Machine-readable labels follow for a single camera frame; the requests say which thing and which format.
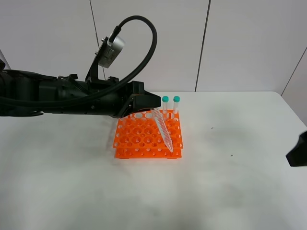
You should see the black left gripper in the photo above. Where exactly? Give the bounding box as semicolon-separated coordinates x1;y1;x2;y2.
86;81;161;118

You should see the teal-capped test tube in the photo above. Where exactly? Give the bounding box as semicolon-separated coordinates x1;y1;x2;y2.
151;108;173;153

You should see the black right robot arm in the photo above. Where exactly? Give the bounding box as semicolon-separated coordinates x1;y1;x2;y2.
286;131;307;167

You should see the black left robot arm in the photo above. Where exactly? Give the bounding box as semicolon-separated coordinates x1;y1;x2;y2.
0;58;161;118

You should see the orange test tube rack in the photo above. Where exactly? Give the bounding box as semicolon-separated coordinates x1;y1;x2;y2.
113;110;183;159

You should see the row tube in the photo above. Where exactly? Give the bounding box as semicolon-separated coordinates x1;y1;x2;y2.
173;96;180;114
162;96;169;114

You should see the black left camera cable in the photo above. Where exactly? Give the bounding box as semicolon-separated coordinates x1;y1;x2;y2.
0;15;158;108

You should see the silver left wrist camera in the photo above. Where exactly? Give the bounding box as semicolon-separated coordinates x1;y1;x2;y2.
85;35;125;82

